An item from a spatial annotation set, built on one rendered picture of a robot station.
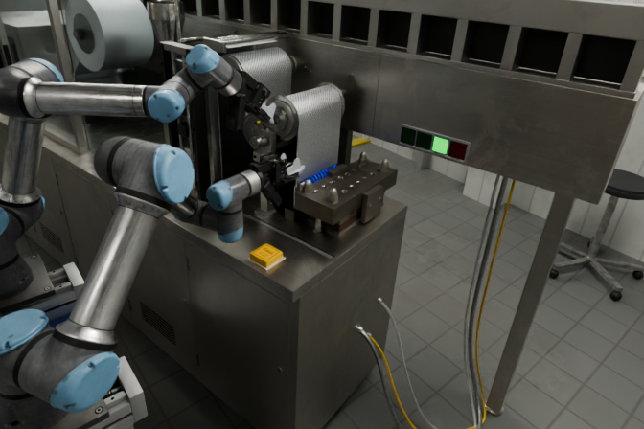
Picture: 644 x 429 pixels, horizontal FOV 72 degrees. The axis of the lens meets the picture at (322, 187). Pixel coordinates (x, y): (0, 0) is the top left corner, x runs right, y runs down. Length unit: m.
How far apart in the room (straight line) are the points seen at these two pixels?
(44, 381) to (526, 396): 1.96
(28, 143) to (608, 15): 1.54
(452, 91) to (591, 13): 0.41
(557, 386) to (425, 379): 0.61
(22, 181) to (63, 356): 0.68
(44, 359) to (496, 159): 1.26
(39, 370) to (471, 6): 1.36
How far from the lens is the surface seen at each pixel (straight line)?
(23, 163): 1.50
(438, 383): 2.31
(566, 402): 2.48
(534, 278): 1.81
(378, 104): 1.62
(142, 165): 0.97
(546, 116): 1.42
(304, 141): 1.48
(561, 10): 1.38
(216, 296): 1.63
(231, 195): 1.25
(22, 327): 1.07
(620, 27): 1.36
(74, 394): 0.98
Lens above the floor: 1.71
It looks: 27 degrees down
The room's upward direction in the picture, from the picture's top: 3 degrees clockwise
